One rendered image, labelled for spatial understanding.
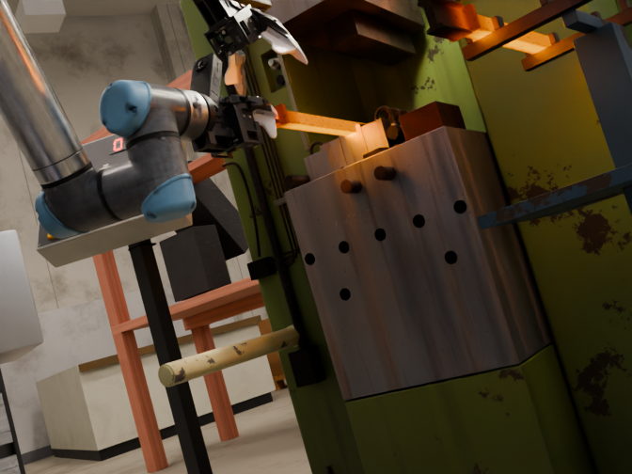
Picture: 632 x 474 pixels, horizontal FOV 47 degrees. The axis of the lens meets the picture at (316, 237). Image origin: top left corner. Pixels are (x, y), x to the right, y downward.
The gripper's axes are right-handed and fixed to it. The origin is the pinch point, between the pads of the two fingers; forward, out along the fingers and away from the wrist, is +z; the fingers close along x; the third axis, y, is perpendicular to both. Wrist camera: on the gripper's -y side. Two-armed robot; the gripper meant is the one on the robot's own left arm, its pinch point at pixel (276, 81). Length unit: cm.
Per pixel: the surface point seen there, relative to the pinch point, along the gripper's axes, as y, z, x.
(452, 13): 17.1, 0.6, 39.0
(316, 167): -12.5, 21.7, -9.9
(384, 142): -12.2, 22.3, 6.9
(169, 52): -725, 0, -539
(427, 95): -63, 30, 0
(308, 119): 0.0, 8.9, 1.4
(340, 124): -10.3, 14.8, 1.5
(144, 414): -156, 169, -301
